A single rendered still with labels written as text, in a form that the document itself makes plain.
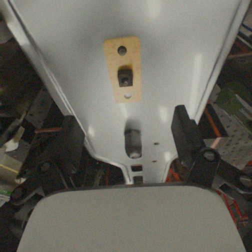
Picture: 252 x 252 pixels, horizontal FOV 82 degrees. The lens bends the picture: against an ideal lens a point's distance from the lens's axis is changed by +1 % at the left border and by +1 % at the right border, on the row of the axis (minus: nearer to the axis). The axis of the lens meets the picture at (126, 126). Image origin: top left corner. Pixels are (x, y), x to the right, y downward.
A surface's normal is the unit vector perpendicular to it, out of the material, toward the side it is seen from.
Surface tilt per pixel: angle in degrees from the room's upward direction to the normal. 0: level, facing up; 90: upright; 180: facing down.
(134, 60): 0
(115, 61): 0
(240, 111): 78
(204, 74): 0
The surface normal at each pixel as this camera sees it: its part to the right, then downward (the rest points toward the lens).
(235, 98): -0.97, 0.24
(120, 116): 0.01, 0.78
